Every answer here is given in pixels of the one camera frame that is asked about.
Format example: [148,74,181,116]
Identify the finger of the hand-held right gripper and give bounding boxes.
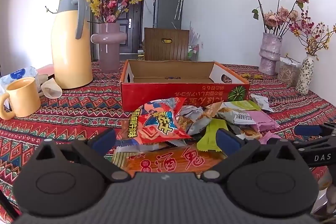
[290,135,336,169]
[293,122,336,138]

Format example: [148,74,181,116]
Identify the beige paper cup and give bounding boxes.
[41,79,63,98]

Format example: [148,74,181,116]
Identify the clear storage jar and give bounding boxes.
[278,57,301,86]

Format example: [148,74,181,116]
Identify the pink snack packet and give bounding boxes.
[243,111,280,132]

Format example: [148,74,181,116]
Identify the red cardboard box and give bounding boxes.
[121,59,250,112]

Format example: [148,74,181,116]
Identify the dark brown door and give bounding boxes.
[115,0,144,54]

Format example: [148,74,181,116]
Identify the pile of snack packets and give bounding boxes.
[112,94,282,178]

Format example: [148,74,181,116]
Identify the yellow mug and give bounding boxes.
[0,77,41,119]

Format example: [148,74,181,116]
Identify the textured pink vase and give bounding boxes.
[259,32,283,76]

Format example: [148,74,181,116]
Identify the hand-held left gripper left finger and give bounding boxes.
[34,129,132,182]

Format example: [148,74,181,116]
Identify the floral white vase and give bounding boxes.
[296,53,315,94]

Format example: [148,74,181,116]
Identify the small wire cart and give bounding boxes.
[188,44,200,61]

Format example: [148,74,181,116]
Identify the white pampas grass bunch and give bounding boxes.
[189,21,201,45]

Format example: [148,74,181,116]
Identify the hanging umbrellas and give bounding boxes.
[175,0,185,20]

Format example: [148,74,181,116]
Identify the grey refrigerator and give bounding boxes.
[153,0,183,29]

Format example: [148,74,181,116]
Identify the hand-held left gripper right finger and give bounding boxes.
[201,128,305,182]

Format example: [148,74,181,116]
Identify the plastic tissue pack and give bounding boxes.
[0,67,40,109]

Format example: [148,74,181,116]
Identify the white snack packet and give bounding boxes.
[249,94,273,111]

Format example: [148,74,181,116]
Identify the yellow thermos jug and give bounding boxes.
[51,0,93,89]

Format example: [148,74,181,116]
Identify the red and yellow berry branches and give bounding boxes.
[289,10,336,54]

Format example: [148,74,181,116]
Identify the lime green snack bar packet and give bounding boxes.
[197,119,229,152]

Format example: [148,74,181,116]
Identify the pink ring vase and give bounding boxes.
[91,23,127,73]

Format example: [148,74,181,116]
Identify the wooden chair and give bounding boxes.
[144,28,190,61]

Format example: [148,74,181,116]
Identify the dried pink roses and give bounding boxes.
[246,0,310,37]

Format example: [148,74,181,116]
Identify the fallen yellow blossoms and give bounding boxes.
[241,72,263,81]

